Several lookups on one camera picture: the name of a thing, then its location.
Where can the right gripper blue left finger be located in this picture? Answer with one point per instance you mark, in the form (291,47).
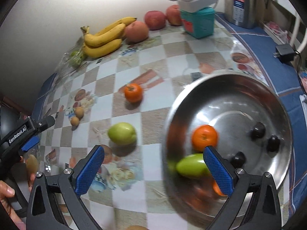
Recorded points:
(85,170)

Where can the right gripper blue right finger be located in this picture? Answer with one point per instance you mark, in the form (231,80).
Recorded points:
(218,170)

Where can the green apple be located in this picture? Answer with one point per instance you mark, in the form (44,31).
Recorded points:
(193,166)

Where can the large orange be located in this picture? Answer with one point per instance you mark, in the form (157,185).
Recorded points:
(203,136)

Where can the green mango-shaped fruit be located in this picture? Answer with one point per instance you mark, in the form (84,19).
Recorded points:
(122,133)

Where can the dark cherry with stem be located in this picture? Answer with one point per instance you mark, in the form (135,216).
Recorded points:
(258,131)

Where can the small orange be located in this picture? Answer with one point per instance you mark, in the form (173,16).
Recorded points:
(133,93)

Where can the person's left hand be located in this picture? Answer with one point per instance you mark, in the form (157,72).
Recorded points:
(8,192)

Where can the steel bowl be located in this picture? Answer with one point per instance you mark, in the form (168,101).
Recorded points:
(232,103)

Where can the clear bag of green fruit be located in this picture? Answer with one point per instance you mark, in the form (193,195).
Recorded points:
(73,58)

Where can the black power adapter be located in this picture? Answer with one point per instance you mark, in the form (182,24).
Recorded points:
(285,53)

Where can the yellow banana bunch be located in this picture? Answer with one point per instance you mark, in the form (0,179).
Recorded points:
(106,40)

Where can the teal plastic box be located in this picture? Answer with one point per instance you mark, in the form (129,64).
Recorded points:
(199,24)

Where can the red apple left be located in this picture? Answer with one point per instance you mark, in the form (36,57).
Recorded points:
(136,32)

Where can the red apple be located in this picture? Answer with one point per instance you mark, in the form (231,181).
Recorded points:
(155,20)
(136,32)
(173,15)

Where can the pink plastic bag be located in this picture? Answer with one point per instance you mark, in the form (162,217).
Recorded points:
(277,30)

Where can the red apple right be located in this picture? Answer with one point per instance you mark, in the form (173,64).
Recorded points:
(173,15)

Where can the red apple middle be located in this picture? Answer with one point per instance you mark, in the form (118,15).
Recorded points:
(155,20)

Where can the steel thermos kettle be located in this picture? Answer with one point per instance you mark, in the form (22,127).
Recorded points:
(241,13)

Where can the white chair frame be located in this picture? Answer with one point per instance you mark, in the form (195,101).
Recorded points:
(283,13)

